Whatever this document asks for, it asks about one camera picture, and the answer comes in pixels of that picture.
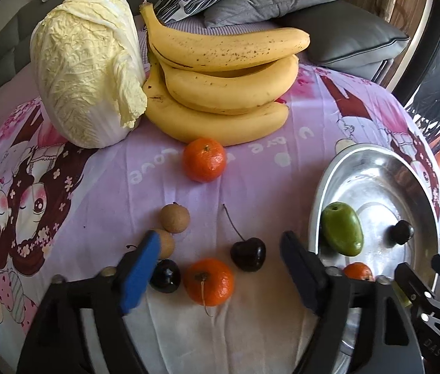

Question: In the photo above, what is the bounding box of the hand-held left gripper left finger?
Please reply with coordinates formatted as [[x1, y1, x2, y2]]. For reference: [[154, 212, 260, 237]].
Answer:
[[17, 230, 162, 374]]

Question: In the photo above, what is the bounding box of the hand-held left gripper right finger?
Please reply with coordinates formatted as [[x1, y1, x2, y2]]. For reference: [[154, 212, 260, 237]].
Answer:
[[280, 231, 425, 374]]

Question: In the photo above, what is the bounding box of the dark red cherry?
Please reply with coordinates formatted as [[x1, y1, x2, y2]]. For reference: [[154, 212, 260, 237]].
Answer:
[[389, 220, 415, 245], [149, 259, 182, 294], [223, 204, 266, 272]]

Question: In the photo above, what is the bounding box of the brown longan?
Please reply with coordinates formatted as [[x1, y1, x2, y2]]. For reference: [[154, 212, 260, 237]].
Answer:
[[154, 228, 176, 260], [160, 203, 190, 233]]

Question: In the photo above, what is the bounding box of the green mango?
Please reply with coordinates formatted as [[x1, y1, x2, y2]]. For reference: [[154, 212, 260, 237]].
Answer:
[[320, 202, 364, 257]]

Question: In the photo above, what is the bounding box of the orange tangerine with stem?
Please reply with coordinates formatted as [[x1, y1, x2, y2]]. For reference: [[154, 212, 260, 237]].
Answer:
[[183, 258, 235, 317]]

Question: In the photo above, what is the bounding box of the stainless steel basin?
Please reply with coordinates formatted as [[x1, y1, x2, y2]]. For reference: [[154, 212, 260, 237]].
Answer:
[[306, 143, 440, 374]]

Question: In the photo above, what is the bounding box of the printed cartoon blanket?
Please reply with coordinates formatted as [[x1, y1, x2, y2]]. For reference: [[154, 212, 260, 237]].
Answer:
[[0, 60, 440, 374]]

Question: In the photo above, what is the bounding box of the black metal rack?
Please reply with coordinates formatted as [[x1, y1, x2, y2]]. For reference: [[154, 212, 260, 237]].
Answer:
[[411, 39, 440, 152]]

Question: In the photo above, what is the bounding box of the napa cabbage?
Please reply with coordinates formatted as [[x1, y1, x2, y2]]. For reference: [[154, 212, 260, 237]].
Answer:
[[30, 0, 148, 149]]

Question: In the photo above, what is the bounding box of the dark grey leather cushion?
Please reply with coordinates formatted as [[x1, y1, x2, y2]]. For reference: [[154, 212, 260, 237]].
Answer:
[[278, 1, 411, 82]]

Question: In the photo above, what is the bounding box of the grey fabric pillow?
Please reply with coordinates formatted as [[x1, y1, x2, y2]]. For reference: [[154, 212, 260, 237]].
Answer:
[[203, 0, 356, 29]]

